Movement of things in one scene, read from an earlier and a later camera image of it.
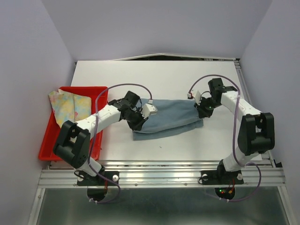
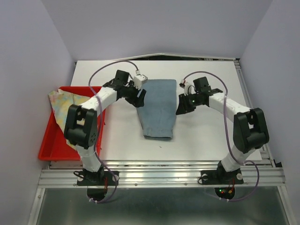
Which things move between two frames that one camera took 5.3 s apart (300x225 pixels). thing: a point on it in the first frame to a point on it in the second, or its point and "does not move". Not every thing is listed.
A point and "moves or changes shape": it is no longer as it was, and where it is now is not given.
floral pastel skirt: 69,106 does not move
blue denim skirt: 173,116 moves or changes shape
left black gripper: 138,125 to 140,100
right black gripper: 202,112 to 183,108
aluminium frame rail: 158,174 does not move
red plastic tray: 99,98 does not move
